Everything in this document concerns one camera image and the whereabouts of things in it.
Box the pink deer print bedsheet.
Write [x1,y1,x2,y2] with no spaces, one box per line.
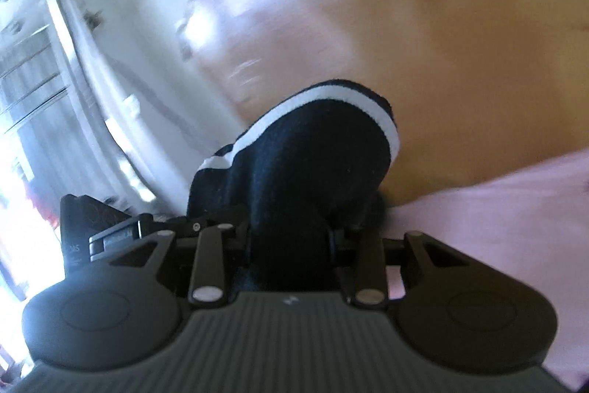
[384,151,588,390]

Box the black green white knit sweater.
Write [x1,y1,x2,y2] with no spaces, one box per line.
[187,80,400,292]

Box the wood pattern board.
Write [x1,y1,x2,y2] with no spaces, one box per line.
[181,0,588,203]

